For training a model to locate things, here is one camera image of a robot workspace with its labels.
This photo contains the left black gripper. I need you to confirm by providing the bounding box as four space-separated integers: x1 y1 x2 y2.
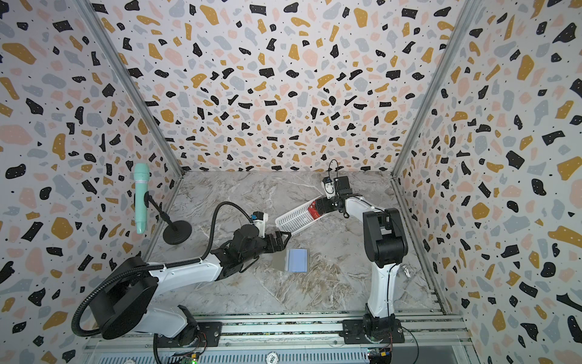
243 231 295 266

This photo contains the white plastic mesh basket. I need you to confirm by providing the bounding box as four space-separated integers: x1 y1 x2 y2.
275 197 328 235

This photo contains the stack of red cards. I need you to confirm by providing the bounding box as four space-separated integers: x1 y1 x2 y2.
308 199 325 220

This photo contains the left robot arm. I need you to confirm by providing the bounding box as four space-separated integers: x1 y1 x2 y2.
71 224 292 346

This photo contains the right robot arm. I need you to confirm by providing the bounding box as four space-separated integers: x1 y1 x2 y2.
313 176 409 341

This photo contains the black microphone stand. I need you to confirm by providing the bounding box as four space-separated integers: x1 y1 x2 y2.
144 192 192 246

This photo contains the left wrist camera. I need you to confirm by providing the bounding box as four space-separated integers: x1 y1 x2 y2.
251 212 268 238

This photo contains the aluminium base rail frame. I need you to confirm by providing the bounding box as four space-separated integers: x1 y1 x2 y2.
81 311 478 364

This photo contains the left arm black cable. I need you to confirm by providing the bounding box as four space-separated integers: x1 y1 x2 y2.
71 201 253 338

